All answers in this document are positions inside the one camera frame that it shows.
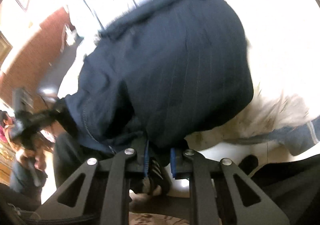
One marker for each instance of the dark navy zip jacket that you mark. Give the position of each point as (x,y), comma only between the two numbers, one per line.
(164,70)

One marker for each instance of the blue striped star blanket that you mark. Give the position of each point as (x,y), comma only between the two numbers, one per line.
(297,140)

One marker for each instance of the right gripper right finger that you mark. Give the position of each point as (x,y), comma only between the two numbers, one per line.
(221,193)

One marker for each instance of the brown wooden headboard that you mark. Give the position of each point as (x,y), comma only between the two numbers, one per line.
(34,58)

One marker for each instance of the black striped sneaker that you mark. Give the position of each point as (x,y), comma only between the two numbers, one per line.
(155,183)

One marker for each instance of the brown patterned rug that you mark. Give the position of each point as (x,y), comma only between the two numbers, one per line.
(154,219)

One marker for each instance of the person's left hand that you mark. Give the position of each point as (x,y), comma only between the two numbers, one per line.
(24,156)

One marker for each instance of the black trousers leg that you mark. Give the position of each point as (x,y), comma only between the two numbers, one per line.
(293,186)

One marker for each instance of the black bedside stool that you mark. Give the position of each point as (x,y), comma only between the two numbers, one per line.
(50,83)

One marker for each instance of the cream floral bedsheet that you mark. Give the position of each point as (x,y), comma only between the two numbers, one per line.
(283,54)

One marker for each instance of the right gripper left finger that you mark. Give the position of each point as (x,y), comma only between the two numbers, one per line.
(97,192)

